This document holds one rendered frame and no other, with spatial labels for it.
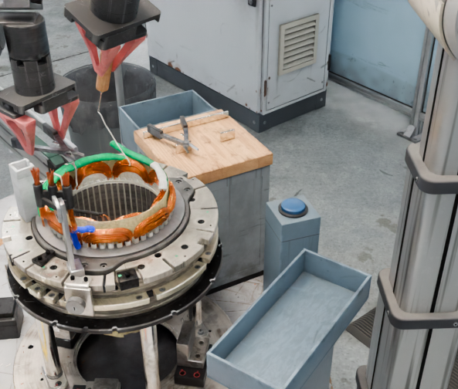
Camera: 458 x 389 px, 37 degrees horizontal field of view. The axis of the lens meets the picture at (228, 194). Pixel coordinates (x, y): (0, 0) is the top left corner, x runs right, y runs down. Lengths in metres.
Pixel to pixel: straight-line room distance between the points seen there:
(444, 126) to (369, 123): 2.69
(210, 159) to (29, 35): 0.40
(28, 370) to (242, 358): 0.46
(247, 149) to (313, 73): 2.39
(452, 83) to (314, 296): 0.35
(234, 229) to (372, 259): 1.48
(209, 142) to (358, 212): 1.75
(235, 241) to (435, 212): 0.43
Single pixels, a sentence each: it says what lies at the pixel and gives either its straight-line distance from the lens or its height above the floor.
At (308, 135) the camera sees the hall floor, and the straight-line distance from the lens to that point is 3.51.
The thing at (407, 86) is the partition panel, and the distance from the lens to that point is 3.54.
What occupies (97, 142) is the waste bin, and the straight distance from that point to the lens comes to 2.70.
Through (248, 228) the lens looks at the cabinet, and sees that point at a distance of 1.32.
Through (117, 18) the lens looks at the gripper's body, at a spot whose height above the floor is 1.42.
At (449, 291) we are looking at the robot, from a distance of 1.15.
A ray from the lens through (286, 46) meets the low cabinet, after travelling 3.41.
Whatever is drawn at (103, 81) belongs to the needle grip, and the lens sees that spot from 0.93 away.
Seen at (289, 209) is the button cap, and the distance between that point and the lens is 1.14.
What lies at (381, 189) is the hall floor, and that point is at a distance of 3.14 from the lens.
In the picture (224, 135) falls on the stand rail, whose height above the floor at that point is 1.08.
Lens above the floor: 1.70
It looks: 34 degrees down
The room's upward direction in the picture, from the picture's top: straight up
